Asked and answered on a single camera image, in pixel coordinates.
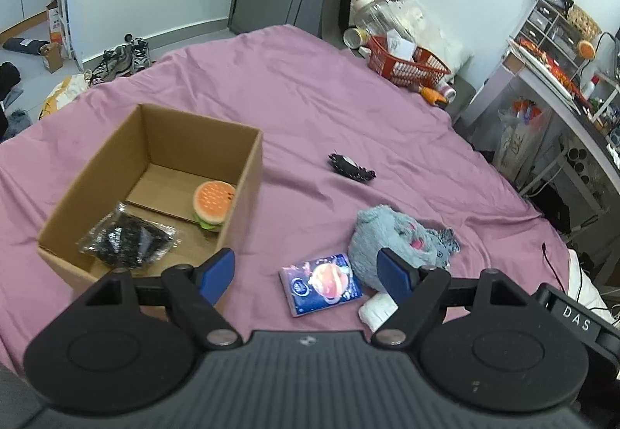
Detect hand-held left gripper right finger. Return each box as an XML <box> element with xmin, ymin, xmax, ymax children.
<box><xmin>370</xmin><ymin>247</ymin><xmax>536</xmax><ymax>349</ymax></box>

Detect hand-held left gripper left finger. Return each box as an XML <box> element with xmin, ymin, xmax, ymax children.
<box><xmin>72</xmin><ymin>247</ymin><xmax>244</xmax><ymax>350</ymax></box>

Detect white cloth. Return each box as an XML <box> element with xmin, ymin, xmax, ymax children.
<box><xmin>564</xmin><ymin>249</ymin><xmax>617</xmax><ymax>319</ymax></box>
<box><xmin>358</xmin><ymin>292</ymin><xmax>401</xmax><ymax>332</ymax></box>

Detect grey plush toy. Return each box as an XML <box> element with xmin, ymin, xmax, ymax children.
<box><xmin>348</xmin><ymin>207</ymin><xmax>462</xmax><ymax>290</ymax></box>

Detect blue pink tissue packet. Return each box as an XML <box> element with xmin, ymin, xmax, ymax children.
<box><xmin>279</xmin><ymin>253</ymin><xmax>363</xmax><ymax>318</ymax></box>

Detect brown cardboard box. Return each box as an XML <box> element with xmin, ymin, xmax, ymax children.
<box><xmin>36</xmin><ymin>103</ymin><xmax>264</xmax><ymax>319</ymax></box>

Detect orange burger plush toy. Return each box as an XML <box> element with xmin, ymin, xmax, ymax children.
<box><xmin>192</xmin><ymin>180</ymin><xmax>237</xmax><ymax>233</ymax></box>

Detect black item in clear bag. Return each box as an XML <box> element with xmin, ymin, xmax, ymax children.
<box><xmin>76</xmin><ymin>202</ymin><xmax>183</xmax><ymax>273</ymax></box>

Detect orange bottle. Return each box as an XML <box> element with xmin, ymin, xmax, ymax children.
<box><xmin>419</xmin><ymin>87</ymin><xmax>449</xmax><ymax>109</ymax></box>

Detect translucent shopping bag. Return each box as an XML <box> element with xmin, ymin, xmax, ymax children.
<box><xmin>493</xmin><ymin>96</ymin><xmax>551</xmax><ymax>179</ymax></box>

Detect purple bed sheet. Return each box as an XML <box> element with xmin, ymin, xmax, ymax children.
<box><xmin>0</xmin><ymin>24</ymin><xmax>573</xmax><ymax>374</ymax></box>

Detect grey bedside stool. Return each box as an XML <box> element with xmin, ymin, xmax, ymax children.
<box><xmin>444</xmin><ymin>74</ymin><xmax>479</xmax><ymax>126</ymax></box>

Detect red plastic basket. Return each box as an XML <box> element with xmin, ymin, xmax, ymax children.
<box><xmin>366</xmin><ymin>35</ymin><xmax>453</xmax><ymax>89</ymax></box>

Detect white desk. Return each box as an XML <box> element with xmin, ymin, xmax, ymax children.
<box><xmin>472</xmin><ymin>38</ymin><xmax>620</xmax><ymax>237</ymax></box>

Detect grey sneaker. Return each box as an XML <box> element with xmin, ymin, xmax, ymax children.
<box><xmin>129</xmin><ymin>37</ymin><xmax>155</xmax><ymax>74</ymax></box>
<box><xmin>91</xmin><ymin>46</ymin><xmax>133</xmax><ymax>81</ymax></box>

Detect yellow white bag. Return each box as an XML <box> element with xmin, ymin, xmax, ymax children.
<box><xmin>38</xmin><ymin>74</ymin><xmax>91</xmax><ymax>120</ymax></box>

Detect metal tin can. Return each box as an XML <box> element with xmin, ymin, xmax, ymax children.
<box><xmin>342</xmin><ymin>26</ymin><xmax>372</xmax><ymax>50</ymax></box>

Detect clear plastic bag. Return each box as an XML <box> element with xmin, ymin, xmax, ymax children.
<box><xmin>382</xmin><ymin>0</ymin><xmax>474</xmax><ymax>67</ymax></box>

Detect grey fluffy cloth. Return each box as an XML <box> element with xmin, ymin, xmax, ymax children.
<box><xmin>4</xmin><ymin>109</ymin><xmax>33</xmax><ymax>140</ymax></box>

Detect clear jar with white lid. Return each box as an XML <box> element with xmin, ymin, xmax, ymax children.
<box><xmin>351</xmin><ymin>0</ymin><xmax>389</xmax><ymax>38</ymax></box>

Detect small open cardboard box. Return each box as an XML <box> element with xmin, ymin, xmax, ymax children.
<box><xmin>39</xmin><ymin>43</ymin><xmax>64</xmax><ymax>74</ymax></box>

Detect dark cloth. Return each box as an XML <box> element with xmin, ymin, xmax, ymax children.
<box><xmin>0</xmin><ymin>62</ymin><xmax>23</xmax><ymax>101</ymax></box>

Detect grey drawer organizer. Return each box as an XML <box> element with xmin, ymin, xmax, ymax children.
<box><xmin>520</xmin><ymin>0</ymin><xmax>583</xmax><ymax>67</ymax></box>

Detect tall printed cardboard box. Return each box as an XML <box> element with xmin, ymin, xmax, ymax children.
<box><xmin>45</xmin><ymin>0</ymin><xmax>67</xmax><ymax>45</ymax></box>

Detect black garment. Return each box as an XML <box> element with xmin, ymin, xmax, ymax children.
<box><xmin>2</xmin><ymin>37</ymin><xmax>50</xmax><ymax>56</ymax></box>

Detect woven basket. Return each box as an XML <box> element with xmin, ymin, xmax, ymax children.
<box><xmin>566</xmin><ymin>5</ymin><xmax>602</xmax><ymax>40</ymax></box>

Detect black cable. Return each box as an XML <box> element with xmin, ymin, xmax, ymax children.
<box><xmin>541</xmin><ymin>242</ymin><xmax>566</xmax><ymax>290</ymax></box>

